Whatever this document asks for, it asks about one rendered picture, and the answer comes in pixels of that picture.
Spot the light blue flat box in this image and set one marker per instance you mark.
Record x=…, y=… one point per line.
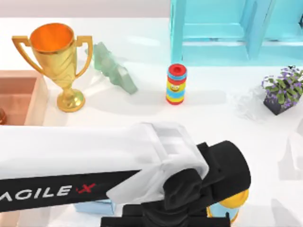
x=94, y=208

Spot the pale green glass figure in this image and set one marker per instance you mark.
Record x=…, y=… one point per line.
x=111, y=68

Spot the shallow salmon-coloured box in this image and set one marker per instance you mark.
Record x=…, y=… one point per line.
x=16, y=94

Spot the purple flowers in dark pot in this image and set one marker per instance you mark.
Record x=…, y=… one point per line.
x=282, y=94

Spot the light blue rack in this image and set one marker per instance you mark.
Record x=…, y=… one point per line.
x=213, y=50

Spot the gold trophy cup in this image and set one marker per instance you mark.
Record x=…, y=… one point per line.
x=53, y=59

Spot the stack of coloured rings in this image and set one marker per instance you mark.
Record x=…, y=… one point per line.
x=176, y=87

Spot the blue bottle with yellow cap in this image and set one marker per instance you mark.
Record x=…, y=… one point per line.
x=233, y=203

